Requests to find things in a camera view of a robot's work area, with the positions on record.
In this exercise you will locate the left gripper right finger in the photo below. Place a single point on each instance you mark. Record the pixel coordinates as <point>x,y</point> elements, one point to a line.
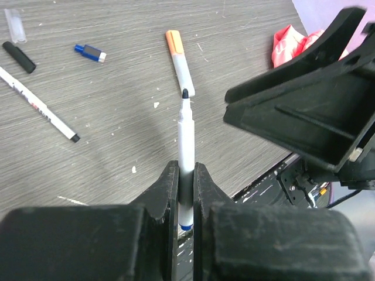
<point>268,242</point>

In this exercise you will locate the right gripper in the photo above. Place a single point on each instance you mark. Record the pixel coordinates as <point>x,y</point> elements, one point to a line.
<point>319,105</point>

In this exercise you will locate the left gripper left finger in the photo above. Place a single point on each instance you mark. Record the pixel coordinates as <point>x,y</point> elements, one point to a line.
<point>134,241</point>

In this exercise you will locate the white pen black tip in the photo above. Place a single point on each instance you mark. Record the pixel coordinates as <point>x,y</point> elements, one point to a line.
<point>186,162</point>

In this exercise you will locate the translucent highlighter body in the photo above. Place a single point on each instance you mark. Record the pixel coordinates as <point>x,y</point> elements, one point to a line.
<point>183,74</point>

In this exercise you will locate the orange highlighter cap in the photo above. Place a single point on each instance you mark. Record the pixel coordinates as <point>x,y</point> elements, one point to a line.
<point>174,41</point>

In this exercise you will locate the black white marker pen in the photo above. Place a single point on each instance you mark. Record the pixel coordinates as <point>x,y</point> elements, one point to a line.
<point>39,105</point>

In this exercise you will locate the blue silver pen cap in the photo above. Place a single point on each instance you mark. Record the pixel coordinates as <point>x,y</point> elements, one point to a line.
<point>90,52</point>

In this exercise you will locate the black pen cap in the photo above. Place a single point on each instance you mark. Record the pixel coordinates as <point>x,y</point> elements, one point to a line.
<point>19,56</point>

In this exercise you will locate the clear pen cap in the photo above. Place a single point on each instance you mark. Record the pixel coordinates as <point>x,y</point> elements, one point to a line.
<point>15,26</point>

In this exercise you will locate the red patterned cloth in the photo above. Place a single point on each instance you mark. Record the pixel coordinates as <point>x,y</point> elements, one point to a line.
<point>289,43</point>

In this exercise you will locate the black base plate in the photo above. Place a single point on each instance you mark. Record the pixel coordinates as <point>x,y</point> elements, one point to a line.
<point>283,185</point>

